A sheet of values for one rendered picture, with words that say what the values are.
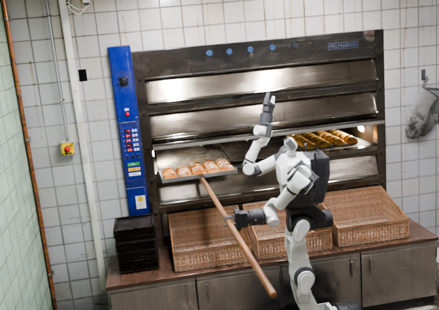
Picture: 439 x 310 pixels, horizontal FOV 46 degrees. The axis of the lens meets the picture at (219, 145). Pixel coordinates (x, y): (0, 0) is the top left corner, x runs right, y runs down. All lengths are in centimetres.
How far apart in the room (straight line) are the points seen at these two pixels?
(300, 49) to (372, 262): 167
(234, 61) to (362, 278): 186
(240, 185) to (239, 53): 103
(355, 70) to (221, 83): 106
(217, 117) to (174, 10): 85
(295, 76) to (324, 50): 30
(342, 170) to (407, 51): 107
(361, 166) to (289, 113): 77
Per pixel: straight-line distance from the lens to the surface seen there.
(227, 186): 404
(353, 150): 427
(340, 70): 415
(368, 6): 422
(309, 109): 408
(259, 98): 396
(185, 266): 368
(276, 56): 398
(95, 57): 384
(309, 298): 346
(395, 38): 432
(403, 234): 408
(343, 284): 399
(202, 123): 390
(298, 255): 334
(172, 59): 385
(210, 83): 388
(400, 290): 420
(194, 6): 385
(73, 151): 386
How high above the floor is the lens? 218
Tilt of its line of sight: 12 degrees down
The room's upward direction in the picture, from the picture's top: 5 degrees counter-clockwise
